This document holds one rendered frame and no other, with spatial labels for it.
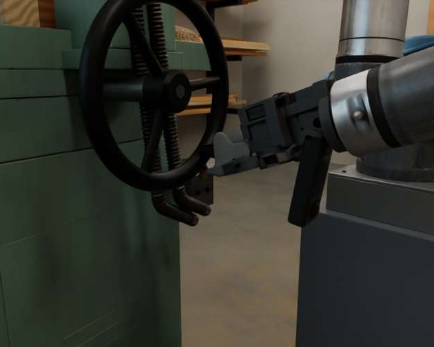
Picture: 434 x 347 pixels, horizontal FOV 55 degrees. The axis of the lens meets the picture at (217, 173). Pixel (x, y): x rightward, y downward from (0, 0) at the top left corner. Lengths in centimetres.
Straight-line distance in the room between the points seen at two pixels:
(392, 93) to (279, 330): 116
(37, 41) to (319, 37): 368
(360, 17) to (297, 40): 374
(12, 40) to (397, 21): 52
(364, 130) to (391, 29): 19
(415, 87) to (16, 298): 61
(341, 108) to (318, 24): 379
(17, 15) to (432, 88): 54
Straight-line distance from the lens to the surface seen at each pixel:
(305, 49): 429
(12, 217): 69
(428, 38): 89
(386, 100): 45
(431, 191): 84
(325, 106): 49
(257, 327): 152
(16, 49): 68
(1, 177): 67
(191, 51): 93
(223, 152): 57
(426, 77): 45
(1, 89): 66
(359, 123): 46
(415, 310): 89
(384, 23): 61
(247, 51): 406
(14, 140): 67
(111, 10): 54
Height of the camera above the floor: 83
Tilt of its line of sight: 13 degrees down
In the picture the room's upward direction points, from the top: straight up
